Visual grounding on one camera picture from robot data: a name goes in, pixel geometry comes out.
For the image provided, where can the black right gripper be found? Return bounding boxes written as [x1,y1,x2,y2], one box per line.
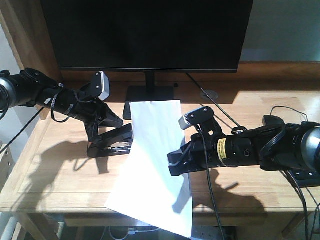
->
[167,117,253,176]

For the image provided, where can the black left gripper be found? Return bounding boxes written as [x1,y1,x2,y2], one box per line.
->
[37,83,124,146]

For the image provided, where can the black stapler with orange label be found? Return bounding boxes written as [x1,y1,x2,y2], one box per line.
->
[87,123,133,158]

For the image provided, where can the white paper sheets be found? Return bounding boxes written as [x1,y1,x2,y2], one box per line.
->
[104,100,193,238]

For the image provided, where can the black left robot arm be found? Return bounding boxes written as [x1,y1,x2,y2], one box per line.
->
[0,68,123,143]

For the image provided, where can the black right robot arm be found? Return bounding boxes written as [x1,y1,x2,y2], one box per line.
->
[167,115,320,176]

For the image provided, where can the wooden desk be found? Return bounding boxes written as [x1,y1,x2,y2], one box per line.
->
[0,0,320,240]

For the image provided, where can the black computer mouse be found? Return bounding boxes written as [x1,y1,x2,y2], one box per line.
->
[262,115,286,132]

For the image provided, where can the black monitor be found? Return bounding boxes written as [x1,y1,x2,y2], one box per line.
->
[41,0,254,120]

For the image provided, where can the black keyboard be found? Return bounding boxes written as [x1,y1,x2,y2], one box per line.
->
[289,169,320,188]

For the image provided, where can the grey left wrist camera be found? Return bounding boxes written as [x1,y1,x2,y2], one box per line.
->
[89,71,110,101]

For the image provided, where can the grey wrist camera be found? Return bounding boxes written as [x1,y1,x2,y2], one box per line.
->
[89,71,110,101]
[178,106,214,130]

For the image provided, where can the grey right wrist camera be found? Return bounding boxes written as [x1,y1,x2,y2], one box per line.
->
[178,106,214,130]

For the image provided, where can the black monitor cable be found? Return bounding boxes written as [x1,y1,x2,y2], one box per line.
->
[185,72,241,128]

